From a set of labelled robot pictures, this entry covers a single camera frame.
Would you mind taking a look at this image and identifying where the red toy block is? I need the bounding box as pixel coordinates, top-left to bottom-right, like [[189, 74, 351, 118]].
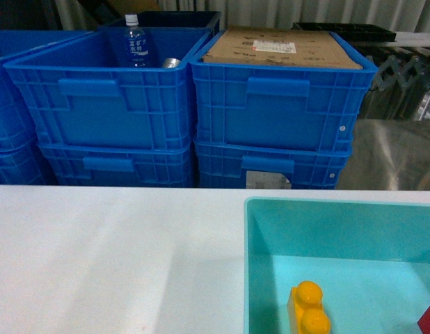
[[417, 306, 430, 334]]

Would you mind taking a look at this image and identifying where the yellow toy block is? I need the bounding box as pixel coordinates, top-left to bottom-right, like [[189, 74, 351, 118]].
[[287, 280, 331, 334]]

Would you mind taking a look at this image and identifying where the blue crate lower right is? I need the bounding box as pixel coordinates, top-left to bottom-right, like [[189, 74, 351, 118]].
[[194, 140, 352, 189]]

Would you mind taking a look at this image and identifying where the blue crate upper right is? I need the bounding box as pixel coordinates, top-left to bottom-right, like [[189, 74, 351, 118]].
[[191, 30, 377, 152]]

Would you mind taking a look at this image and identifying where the silver can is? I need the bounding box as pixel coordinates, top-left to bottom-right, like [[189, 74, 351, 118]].
[[161, 58, 181, 69]]

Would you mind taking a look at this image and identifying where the clear water bottle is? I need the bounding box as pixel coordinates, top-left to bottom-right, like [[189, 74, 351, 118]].
[[123, 14, 152, 67]]

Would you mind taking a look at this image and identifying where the brown cardboard sheet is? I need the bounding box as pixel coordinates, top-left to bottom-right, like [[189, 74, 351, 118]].
[[202, 27, 363, 70]]

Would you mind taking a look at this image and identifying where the dark blue crate behind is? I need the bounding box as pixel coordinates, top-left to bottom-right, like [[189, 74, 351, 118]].
[[99, 10, 222, 35]]

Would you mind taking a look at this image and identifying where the blue crate lower left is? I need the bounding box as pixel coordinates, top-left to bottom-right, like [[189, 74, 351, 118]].
[[38, 143, 195, 188]]

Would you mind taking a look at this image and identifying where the blue crate upper left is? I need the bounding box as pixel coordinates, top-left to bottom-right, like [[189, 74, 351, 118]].
[[4, 27, 212, 150]]

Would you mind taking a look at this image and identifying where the teal plastic bin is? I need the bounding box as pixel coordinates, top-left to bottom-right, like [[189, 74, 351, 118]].
[[244, 198, 430, 333]]

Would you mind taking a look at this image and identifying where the black tray on conveyor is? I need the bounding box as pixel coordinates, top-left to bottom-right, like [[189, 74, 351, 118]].
[[292, 22, 397, 42]]

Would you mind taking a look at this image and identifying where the blue crate stack far left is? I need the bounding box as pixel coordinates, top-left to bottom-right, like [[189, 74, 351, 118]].
[[0, 29, 94, 186]]

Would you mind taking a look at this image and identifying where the expandable roller conveyor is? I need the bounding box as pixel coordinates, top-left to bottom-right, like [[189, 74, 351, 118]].
[[351, 32, 430, 121]]

